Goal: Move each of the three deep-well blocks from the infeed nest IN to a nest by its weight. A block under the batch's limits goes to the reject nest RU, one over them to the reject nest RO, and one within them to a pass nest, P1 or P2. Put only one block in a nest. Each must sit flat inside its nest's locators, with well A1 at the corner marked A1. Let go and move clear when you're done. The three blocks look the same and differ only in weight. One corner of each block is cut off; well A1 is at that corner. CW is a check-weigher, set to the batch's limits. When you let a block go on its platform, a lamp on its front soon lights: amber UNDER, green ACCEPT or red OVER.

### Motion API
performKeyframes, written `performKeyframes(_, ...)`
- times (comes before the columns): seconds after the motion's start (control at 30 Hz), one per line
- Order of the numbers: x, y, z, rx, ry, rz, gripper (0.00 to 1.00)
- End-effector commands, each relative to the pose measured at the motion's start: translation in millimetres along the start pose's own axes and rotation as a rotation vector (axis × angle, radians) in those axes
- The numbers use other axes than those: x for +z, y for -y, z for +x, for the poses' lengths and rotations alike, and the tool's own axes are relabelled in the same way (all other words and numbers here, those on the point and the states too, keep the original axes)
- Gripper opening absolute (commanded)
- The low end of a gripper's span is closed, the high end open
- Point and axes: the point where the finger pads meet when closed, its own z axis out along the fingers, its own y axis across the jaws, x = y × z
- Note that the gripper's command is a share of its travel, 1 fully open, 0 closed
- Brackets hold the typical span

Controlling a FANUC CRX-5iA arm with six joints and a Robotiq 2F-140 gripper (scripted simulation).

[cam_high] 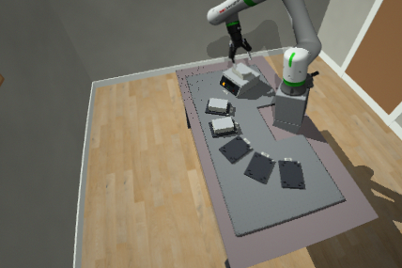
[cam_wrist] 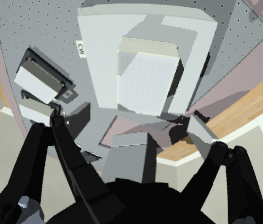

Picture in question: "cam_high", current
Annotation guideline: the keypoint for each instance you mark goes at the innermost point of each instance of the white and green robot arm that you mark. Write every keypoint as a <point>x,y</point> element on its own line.
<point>297,58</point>

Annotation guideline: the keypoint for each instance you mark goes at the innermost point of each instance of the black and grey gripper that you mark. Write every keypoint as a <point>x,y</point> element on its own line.
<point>237,44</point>

